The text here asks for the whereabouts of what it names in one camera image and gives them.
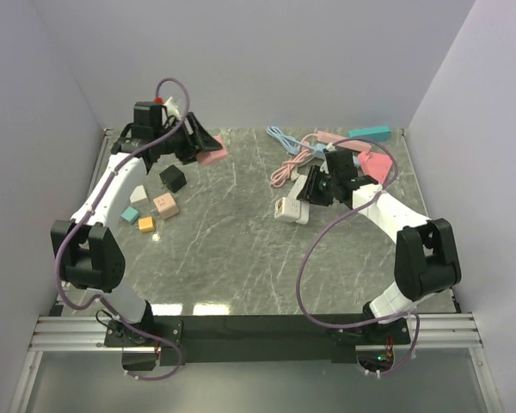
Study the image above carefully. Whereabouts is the yellow charger plug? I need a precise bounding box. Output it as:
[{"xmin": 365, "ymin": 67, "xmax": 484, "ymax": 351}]
[{"xmin": 138, "ymin": 216, "xmax": 156, "ymax": 233}]

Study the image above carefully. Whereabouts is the teal power strip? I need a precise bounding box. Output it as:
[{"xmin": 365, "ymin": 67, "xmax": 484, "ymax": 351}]
[{"xmin": 347, "ymin": 126, "xmax": 391, "ymax": 142}]

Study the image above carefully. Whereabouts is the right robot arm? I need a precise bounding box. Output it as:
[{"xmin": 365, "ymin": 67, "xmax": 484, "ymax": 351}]
[{"xmin": 296, "ymin": 149, "xmax": 462, "ymax": 343}]

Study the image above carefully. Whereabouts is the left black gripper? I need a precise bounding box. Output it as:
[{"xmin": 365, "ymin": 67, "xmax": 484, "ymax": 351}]
[{"xmin": 154, "ymin": 113, "xmax": 221, "ymax": 165}]

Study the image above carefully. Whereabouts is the pink cube socket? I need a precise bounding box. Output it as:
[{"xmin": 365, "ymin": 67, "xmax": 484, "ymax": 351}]
[{"xmin": 196, "ymin": 135, "xmax": 229, "ymax": 166}]

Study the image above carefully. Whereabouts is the light blue power strip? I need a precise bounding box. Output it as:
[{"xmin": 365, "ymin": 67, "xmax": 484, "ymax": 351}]
[{"xmin": 266, "ymin": 126, "xmax": 326, "ymax": 159}]

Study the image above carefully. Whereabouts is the white cartoon charger plug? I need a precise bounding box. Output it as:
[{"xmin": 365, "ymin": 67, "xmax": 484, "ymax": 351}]
[{"xmin": 273, "ymin": 197, "xmax": 302, "ymax": 223}]

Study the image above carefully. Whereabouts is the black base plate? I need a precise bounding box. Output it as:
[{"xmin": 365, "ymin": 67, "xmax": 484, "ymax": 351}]
[{"xmin": 104, "ymin": 314, "xmax": 411, "ymax": 371}]

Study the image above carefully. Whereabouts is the teal charger plug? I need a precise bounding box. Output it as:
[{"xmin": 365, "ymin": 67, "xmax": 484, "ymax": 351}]
[{"xmin": 121, "ymin": 206, "xmax": 140, "ymax": 225}]

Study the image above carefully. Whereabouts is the white triangular power strip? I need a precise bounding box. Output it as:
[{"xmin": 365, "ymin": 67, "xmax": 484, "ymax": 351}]
[{"xmin": 286, "ymin": 176, "xmax": 310, "ymax": 225}]

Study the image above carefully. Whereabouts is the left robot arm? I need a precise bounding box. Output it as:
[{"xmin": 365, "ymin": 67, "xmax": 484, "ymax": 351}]
[{"xmin": 51, "ymin": 98, "xmax": 222, "ymax": 346}]

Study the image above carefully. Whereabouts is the black cube plug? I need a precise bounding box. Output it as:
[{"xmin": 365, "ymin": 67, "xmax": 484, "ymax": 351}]
[{"xmin": 159, "ymin": 165, "xmax": 187, "ymax": 193}]

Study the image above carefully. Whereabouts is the peach cartoon charger plug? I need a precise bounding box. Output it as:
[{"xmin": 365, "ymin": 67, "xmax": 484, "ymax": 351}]
[{"xmin": 153, "ymin": 193, "xmax": 180, "ymax": 219}]

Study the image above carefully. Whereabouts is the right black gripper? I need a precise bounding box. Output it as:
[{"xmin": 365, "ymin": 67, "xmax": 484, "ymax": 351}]
[{"xmin": 297, "ymin": 165, "xmax": 339, "ymax": 207}]

